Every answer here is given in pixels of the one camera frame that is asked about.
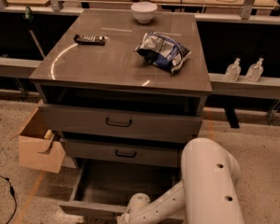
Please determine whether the cardboard box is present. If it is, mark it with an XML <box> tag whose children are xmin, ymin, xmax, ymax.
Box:
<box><xmin>17</xmin><ymin>105</ymin><xmax>65</xmax><ymax>174</ymax></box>

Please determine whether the black remote control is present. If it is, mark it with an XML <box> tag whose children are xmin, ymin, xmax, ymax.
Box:
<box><xmin>74</xmin><ymin>35</ymin><xmax>105</xmax><ymax>46</ymax></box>

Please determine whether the grey middle drawer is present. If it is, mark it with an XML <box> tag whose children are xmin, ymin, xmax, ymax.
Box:
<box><xmin>61</xmin><ymin>139</ymin><xmax>182</xmax><ymax>168</ymax></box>

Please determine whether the grey metal rail shelf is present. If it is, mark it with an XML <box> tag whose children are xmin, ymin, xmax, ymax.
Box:
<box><xmin>0</xmin><ymin>58</ymin><xmax>280</xmax><ymax>100</ymax></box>

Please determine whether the black white snack bag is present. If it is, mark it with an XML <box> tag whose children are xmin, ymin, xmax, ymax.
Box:
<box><xmin>134</xmin><ymin>32</ymin><xmax>190</xmax><ymax>74</ymax></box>

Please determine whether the black floor cable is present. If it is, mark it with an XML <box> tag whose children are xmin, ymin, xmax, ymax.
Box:
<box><xmin>0</xmin><ymin>174</ymin><xmax>18</xmax><ymax>224</ymax></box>

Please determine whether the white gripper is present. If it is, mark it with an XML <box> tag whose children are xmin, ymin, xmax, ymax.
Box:
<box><xmin>117</xmin><ymin>213</ymin><xmax>130</xmax><ymax>224</ymax></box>

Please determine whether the grey top drawer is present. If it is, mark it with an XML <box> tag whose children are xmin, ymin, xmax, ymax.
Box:
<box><xmin>39</xmin><ymin>104</ymin><xmax>202</xmax><ymax>143</ymax></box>

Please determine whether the white ceramic bowl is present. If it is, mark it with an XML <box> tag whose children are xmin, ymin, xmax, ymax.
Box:
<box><xmin>131</xmin><ymin>2</ymin><xmax>158</xmax><ymax>23</ymax></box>

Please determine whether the right clear pump bottle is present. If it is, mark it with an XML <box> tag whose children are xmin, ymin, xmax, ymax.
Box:
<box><xmin>245</xmin><ymin>58</ymin><xmax>263</xmax><ymax>82</ymax></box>

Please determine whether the grey bottom drawer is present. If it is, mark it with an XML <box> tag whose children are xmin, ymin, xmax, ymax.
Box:
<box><xmin>59</xmin><ymin>160</ymin><xmax>179</xmax><ymax>220</ymax></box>

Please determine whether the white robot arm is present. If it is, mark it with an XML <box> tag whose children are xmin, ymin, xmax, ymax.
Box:
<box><xmin>117</xmin><ymin>138</ymin><xmax>245</xmax><ymax>224</ymax></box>

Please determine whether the grey drawer cabinet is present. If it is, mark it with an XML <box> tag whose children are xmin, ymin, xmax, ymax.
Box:
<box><xmin>29</xmin><ymin>8</ymin><xmax>213</xmax><ymax>173</ymax></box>

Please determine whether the left clear pump bottle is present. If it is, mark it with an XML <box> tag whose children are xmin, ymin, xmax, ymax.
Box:
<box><xmin>225</xmin><ymin>58</ymin><xmax>241</xmax><ymax>82</ymax></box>

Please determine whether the clear pump bottle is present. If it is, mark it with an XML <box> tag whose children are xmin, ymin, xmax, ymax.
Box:
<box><xmin>245</xmin><ymin>58</ymin><xmax>263</xmax><ymax>82</ymax></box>
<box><xmin>225</xmin><ymin>58</ymin><xmax>241</xmax><ymax>82</ymax></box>

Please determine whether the grey drawer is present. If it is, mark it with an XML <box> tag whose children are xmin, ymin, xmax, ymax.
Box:
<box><xmin>59</xmin><ymin>160</ymin><xmax>179</xmax><ymax>220</ymax></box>
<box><xmin>39</xmin><ymin>104</ymin><xmax>202</xmax><ymax>143</ymax></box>
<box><xmin>61</xmin><ymin>139</ymin><xmax>182</xmax><ymax>168</ymax></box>

